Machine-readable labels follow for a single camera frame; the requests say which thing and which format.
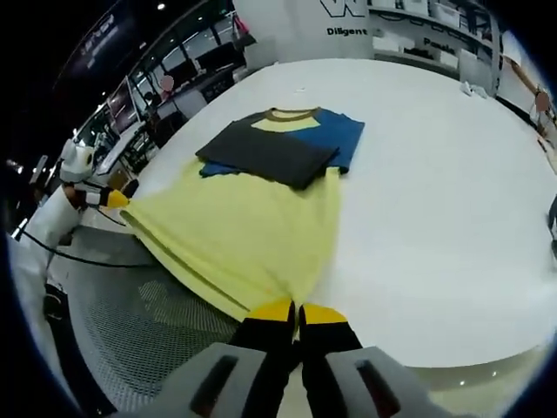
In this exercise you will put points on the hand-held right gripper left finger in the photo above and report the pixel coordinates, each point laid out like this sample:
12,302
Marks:
217,383

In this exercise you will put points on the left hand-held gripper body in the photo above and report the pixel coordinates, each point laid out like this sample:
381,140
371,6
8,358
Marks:
76,163

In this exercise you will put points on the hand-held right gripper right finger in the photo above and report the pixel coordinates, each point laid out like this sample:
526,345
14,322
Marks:
370,383

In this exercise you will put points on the yellow blue black garment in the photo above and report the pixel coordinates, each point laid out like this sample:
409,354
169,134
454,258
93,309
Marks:
243,217

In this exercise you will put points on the large dark display panel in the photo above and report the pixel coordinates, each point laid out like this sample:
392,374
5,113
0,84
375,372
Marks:
124,106

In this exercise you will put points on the grey mesh office chair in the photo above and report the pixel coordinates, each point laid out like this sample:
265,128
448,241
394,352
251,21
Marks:
143,331

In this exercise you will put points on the white crumpled cloth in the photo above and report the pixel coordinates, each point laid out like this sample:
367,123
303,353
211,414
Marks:
474,89

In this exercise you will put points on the white office chair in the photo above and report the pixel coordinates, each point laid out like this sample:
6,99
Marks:
476,65

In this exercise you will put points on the grey metal shelf rack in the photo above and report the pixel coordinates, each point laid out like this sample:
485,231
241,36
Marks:
435,35

